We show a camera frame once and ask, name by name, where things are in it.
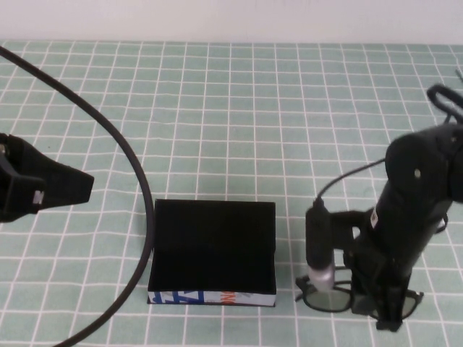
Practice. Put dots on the green white checked tablecloth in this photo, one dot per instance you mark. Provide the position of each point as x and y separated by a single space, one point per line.
253 108

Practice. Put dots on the right wrist camera silver lens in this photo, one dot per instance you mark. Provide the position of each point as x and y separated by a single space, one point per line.
318 246

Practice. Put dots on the black box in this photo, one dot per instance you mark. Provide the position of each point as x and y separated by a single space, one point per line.
210 246

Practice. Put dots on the black right camera mount bracket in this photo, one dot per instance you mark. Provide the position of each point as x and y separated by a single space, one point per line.
347 224

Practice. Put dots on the black framed glasses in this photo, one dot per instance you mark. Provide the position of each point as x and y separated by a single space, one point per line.
325 301

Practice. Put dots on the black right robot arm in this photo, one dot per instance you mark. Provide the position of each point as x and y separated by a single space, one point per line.
423 162

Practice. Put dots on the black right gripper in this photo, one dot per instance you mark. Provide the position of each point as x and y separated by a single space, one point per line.
394 253

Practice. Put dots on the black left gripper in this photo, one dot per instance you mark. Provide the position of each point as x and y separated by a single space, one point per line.
3 188

